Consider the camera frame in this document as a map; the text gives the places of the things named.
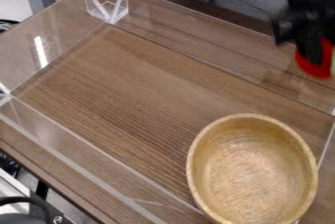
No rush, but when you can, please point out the wooden bowl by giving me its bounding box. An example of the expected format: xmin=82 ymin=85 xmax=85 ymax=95
xmin=187 ymin=113 xmax=318 ymax=224

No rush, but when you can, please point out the clear acrylic enclosure wall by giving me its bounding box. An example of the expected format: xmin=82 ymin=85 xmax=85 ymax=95
xmin=0 ymin=0 xmax=335 ymax=224

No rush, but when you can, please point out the black clamp with cable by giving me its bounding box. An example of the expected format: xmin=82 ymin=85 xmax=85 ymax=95
xmin=0 ymin=191 xmax=77 ymax=224

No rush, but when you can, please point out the red plush strawberry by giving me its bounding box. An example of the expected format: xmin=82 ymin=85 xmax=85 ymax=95
xmin=295 ymin=37 xmax=335 ymax=79

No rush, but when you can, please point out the black table leg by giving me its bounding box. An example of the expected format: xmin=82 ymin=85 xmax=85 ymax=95
xmin=35 ymin=181 xmax=49 ymax=200

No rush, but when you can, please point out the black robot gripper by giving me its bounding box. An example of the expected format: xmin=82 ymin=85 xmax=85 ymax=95
xmin=271 ymin=0 xmax=335 ymax=66

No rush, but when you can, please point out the clear acrylic corner bracket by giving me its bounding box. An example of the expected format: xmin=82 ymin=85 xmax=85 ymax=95
xmin=85 ymin=0 xmax=130 ymax=24

